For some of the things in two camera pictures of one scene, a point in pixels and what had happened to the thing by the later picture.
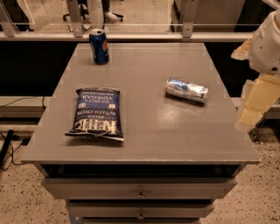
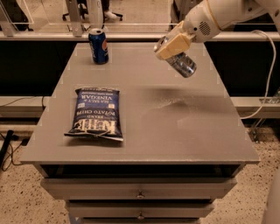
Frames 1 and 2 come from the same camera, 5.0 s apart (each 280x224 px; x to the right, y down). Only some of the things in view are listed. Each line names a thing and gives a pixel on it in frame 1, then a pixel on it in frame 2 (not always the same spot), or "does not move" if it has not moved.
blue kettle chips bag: [98, 113] does not move
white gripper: [266, 50] → [199, 21]
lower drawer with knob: [140, 209] does not move
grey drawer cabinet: [177, 157] does not move
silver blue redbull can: [188, 91] → [181, 63]
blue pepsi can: [99, 45] does not move
